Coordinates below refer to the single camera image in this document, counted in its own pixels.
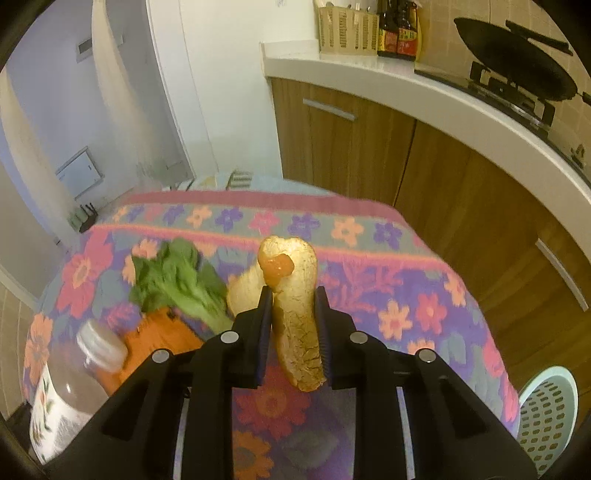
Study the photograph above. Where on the plastic bottle with floral label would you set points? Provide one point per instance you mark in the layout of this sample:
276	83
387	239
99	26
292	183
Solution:
64	392

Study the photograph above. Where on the black gas stove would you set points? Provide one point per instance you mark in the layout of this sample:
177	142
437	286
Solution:
512	104

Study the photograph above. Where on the yellow oil bottle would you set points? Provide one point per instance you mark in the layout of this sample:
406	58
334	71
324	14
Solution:
419	37

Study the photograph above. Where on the white wall panel box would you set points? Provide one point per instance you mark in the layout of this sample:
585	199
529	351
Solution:
78	174

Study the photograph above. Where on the black spatula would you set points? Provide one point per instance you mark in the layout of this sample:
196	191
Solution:
540	38

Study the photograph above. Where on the large orange peel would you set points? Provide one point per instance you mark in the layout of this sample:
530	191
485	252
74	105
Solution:
295	314

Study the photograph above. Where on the slim dark sauce bottle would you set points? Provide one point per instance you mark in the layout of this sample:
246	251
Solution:
387	32

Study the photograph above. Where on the beige utensil basket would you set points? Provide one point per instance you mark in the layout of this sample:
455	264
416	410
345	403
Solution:
346	32

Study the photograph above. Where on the black router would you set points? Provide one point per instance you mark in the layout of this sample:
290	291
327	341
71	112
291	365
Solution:
85	220

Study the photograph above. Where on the wide dark sauce bottle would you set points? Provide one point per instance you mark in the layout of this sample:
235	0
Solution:
406	37

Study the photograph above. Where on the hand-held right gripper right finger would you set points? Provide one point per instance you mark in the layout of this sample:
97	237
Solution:
322	341

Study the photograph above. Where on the black wok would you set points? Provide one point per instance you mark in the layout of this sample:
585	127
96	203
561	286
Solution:
508	62

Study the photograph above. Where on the floral blanket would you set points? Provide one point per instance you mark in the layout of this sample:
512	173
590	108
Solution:
369	277

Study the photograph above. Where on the light blue plastic basket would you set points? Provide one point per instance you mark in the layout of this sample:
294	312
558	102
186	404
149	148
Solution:
549	415

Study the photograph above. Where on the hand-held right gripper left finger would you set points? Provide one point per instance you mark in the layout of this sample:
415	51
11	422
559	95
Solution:
263	341

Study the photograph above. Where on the green leafy vegetable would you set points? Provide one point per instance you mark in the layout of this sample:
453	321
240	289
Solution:
180	277

